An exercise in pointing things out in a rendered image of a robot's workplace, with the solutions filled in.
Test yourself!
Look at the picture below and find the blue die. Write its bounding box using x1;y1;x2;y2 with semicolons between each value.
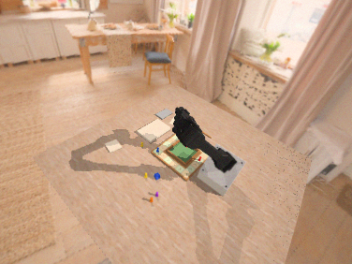
154;172;160;180

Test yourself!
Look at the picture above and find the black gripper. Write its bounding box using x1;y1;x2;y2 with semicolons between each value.
172;126;186;134

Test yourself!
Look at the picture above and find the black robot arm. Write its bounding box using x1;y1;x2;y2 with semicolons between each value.
173;107;237;173

